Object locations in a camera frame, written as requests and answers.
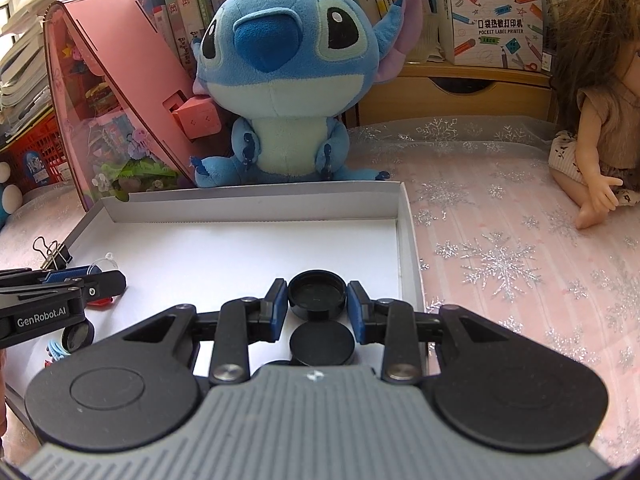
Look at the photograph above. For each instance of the blue pink hair clip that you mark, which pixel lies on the blue pink hair clip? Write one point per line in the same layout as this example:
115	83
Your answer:
56	351

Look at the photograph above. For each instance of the label printer box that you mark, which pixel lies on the label printer box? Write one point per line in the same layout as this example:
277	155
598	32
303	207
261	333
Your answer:
492	33

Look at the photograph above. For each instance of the pink triangular miniature house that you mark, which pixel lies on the pink triangular miniature house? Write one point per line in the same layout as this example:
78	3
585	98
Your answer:
129	120

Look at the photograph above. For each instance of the blue Stitch plush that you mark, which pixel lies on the blue Stitch plush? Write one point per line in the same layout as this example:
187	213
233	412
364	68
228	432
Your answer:
288	69

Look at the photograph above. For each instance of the black round lid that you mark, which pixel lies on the black round lid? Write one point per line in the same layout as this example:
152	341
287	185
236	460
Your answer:
78	336

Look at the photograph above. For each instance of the white cardboard box tray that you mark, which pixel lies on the white cardboard box tray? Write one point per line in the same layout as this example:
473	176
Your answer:
206	247

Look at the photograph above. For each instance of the red plastic cap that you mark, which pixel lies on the red plastic cap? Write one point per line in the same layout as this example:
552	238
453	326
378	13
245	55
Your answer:
102	303

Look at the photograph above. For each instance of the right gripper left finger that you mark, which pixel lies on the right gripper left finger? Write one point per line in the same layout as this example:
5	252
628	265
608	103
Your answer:
242	322

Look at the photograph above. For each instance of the black round container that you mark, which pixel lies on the black round container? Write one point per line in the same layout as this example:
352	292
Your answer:
317	295

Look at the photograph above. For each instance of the Doraemon plush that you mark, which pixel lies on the Doraemon plush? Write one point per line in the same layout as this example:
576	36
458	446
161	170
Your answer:
11	195

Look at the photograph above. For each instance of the wooden drawer organizer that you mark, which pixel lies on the wooden drawer organizer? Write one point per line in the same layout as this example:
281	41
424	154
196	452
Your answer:
443	89

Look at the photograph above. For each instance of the red plastic crate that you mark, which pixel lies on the red plastic crate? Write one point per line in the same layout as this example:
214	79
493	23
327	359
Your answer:
37	156

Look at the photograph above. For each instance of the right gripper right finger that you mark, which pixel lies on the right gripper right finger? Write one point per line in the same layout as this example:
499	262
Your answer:
389	322

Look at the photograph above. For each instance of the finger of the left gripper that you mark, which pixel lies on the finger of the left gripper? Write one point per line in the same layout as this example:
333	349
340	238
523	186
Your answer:
59	276
102	285

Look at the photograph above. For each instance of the brown haired doll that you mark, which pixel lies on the brown haired doll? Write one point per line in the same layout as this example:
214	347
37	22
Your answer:
594	157

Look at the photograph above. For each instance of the black round disc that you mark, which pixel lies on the black round disc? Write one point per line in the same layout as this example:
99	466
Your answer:
327	343

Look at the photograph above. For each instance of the black binder clip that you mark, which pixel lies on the black binder clip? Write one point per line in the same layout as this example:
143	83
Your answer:
55	254

